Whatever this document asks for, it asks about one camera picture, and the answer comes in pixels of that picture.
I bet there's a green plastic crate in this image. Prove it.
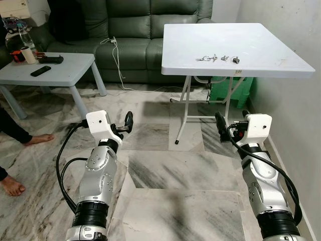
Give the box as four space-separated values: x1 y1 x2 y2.
210 75 256 108

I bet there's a white folding table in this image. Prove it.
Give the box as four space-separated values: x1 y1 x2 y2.
162 23 315 146

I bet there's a dark green leather sofa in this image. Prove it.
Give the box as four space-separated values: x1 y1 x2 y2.
3 0 236 85

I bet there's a person bare foot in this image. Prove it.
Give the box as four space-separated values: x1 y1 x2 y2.
23 133 55 147
0 175 26 197

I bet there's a low grey plastic table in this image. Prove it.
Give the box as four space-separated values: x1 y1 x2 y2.
0 52 107 120

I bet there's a long black device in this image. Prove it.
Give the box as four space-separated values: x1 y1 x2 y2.
36 55 64 65

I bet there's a black remote control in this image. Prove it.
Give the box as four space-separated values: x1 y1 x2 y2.
30 66 52 77

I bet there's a black trouser leg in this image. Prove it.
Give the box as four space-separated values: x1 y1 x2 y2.
0 107 34 144

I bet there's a cream paper roll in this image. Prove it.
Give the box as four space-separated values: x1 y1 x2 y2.
20 46 37 65

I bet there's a black cushion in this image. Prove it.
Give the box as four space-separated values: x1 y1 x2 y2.
48 0 87 43

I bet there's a red and black gadget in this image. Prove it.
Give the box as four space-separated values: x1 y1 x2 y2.
12 49 24 64

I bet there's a clear plastic bottle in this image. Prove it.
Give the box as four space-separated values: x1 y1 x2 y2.
18 28 36 51

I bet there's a small toy car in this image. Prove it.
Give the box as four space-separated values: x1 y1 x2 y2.
3 17 26 32

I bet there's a beige cardboard box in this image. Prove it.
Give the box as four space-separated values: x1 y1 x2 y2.
0 0 29 20

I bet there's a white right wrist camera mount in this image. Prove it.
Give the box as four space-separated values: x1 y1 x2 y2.
243 114 272 147

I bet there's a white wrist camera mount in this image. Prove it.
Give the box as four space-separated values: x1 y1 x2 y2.
85 110 124 146
243 114 272 147

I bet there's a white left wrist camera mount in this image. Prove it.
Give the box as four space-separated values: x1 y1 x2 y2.
85 110 124 146

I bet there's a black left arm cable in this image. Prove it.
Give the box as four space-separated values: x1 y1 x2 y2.
55 120 90 212

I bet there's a white charger with cable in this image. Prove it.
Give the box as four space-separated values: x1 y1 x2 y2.
100 37 176 94

